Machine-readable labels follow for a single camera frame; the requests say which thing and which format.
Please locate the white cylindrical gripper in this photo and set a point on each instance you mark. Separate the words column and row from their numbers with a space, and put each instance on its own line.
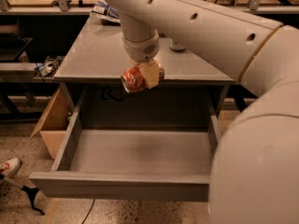
column 140, row 51

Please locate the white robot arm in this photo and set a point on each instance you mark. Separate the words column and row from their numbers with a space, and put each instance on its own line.
column 255, row 171

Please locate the green white soda can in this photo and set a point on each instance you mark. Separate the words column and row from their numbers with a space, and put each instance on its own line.
column 175, row 46

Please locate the grey cabinet with top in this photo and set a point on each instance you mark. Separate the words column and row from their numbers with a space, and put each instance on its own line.
column 102, row 56

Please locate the open grey top drawer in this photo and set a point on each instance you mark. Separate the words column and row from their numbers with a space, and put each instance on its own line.
column 157, row 145

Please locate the blue chip bag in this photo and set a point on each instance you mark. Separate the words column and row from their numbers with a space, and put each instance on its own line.
column 106, row 12

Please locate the clutter of small parts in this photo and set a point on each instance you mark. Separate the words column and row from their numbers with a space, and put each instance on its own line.
column 49, row 67

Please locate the cardboard box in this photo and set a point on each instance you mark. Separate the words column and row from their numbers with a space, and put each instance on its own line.
column 53, row 122

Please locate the grey side bench left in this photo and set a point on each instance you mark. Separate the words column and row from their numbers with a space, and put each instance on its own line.
column 22, row 73

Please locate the white red sneaker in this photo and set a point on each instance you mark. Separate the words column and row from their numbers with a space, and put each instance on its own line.
column 10, row 167

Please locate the black grabber tool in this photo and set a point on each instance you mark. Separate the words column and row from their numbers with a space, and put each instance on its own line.
column 31, row 192

